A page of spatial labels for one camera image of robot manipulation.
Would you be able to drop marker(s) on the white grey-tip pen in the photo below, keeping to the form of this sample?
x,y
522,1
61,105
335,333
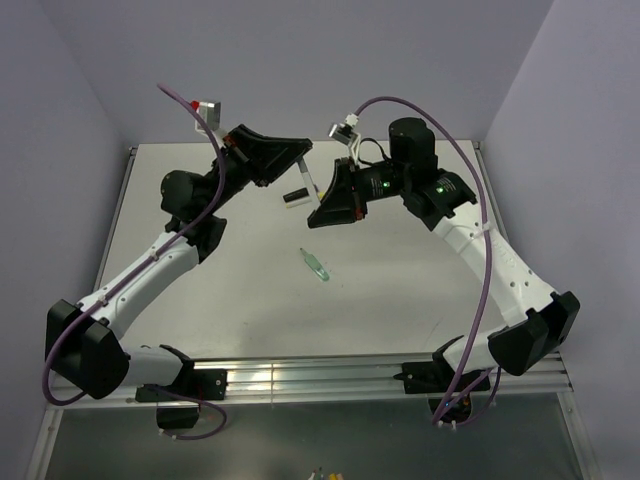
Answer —
x,y
311,187

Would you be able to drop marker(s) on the green translucent marker pen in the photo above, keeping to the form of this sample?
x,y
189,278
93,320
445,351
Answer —
x,y
315,265

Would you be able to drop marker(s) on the white yellow-tip pen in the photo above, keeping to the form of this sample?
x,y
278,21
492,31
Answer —
x,y
298,202

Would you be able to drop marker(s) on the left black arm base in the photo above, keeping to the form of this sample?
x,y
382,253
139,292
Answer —
x,y
182,404

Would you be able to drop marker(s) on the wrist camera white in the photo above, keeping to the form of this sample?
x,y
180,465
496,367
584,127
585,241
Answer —
x,y
210,112
346,134

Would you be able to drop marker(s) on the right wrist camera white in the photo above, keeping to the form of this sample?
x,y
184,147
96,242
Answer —
x,y
346,134

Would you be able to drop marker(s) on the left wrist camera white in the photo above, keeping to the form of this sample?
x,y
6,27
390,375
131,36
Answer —
x,y
210,112

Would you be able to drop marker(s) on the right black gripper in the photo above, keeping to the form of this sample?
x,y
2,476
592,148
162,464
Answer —
x,y
342,202

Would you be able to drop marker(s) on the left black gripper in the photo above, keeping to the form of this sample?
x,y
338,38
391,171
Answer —
x,y
264,160

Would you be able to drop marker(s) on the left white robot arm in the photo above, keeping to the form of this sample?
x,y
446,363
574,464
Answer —
x,y
83,338

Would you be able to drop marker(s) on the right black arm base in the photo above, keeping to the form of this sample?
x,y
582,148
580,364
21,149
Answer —
x,y
432,378

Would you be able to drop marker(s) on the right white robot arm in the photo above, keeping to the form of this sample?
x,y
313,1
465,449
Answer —
x,y
537,319

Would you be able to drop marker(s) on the black purple marker pen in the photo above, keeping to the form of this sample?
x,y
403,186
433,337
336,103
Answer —
x,y
295,195

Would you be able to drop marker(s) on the aluminium rail frame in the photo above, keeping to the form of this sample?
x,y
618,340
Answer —
x,y
334,412

